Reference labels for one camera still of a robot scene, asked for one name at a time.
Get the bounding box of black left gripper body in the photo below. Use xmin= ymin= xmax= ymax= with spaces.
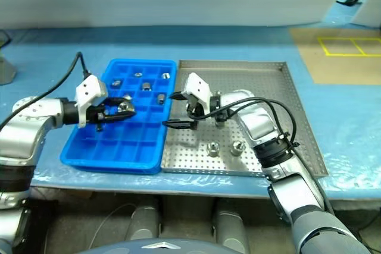
xmin=85 ymin=98 xmax=114 ymax=133

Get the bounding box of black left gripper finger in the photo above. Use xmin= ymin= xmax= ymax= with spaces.
xmin=102 ymin=110 xmax=138 ymax=124
xmin=104 ymin=96 xmax=130 ymax=107

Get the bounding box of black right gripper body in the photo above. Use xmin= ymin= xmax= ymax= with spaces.
xmin=185 ymin=94 xmax=210 ymax=120

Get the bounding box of blue compartment tray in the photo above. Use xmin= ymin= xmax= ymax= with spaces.
xmin=59 ymin=58 xmax=178 ymax=176

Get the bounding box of perforated steel tray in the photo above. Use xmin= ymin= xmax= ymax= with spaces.
xmin=160 ymin=59 xmax=329 ymax=177

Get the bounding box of metal nut left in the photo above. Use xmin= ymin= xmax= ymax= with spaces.
xmin=206 ymin=142 xmax=221 ymax=157

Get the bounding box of metal nut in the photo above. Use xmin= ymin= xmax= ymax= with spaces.
xmin=230 ymin=140 xmax=245 ymax=157
xmin=206 ymin=142 xmax=221 ymax=157

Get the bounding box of blue plastic table cover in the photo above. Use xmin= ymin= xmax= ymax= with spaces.
xmin=0 ymin=4 xmax=381 ymax=200

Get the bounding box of metal nut right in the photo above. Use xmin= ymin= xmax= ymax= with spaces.
xmin=230 ymin=140 xmax=245 ymax=157

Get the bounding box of grey monitor stand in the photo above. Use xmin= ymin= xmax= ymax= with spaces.
xmin=0 ymin=48 xmax=18 ymax=86

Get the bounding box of grey rounded robot leg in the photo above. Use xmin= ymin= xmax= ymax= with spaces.
xmin=213 ymin=199 xmax=250 ymax=254
xmin=126 ymin=196 xmax=163 ymax=242

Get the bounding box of blue-grey robot torso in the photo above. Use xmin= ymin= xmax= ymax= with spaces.
xmin=77 ymin=237 xmax=239 ymax=254

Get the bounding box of brown cardboard sheet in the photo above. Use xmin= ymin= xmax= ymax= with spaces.
xmin=289 ymin=27 xmax=381 ymax=85

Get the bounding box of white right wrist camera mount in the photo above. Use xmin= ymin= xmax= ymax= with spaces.
xmin=182 ymin=72 xmax=213 ymax=115

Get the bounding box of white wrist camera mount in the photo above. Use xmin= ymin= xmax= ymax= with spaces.
xmin=182 ymin=72 xmax=213 ymax=115
xmin=74 ymin=74 xmax=108 ymax=128

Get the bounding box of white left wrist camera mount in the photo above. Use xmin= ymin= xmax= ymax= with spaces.
xmin=74 ymin=74 xmax=108 ymax=128

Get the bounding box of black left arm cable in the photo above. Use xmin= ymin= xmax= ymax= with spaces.
xmin=0 ymin=52 xmax=91 ymax=128

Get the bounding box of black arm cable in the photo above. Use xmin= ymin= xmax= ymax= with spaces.
xmin=205 ymin=96 xmax=336 ymax=215
xmin=0 ymin=52 xmax=91 ymax=128

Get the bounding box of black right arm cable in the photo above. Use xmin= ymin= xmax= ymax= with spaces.
xmin=205 ymin=96 xmax=336 ymax=215

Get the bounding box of thin white floor cable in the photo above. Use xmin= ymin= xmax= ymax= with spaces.
xmin=88 ymin=202 xmax=138 ymax=249

